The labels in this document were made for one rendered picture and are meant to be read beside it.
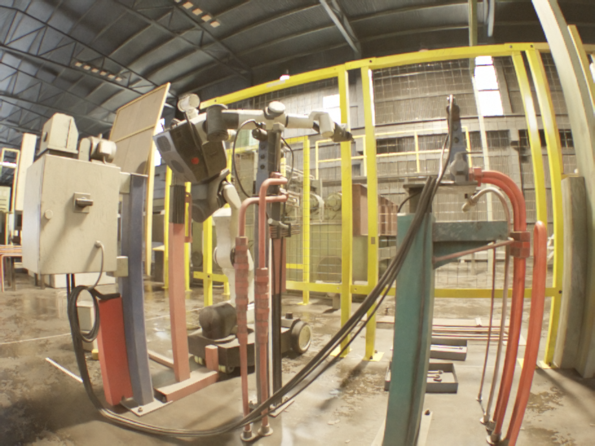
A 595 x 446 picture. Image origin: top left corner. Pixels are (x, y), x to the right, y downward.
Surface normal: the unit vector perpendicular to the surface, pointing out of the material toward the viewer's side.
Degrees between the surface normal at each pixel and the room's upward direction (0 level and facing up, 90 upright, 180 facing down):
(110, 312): 90
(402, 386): 90
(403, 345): 90
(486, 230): 90
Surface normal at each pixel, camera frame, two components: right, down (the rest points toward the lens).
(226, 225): -0.49, 0.08
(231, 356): 0.65, -0.04
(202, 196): -0.48, -0.22
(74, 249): 0.88, -0.02
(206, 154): 0.80, 0.26
